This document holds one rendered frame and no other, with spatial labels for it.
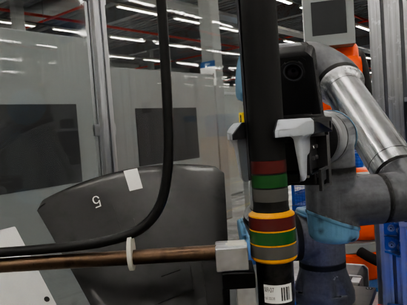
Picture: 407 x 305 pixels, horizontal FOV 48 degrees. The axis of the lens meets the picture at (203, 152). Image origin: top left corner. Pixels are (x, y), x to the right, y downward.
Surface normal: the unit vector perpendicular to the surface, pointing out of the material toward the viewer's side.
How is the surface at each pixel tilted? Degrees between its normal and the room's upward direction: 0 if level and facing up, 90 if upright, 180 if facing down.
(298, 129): 90
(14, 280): 50
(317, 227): 92
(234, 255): 90
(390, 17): 90
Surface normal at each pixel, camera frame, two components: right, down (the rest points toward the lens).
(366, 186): 0.02, -0.61
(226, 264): -0.03, 0.05
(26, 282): 0.57, -0.66
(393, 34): -0.46, 0.08
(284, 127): 0.30, -0.74
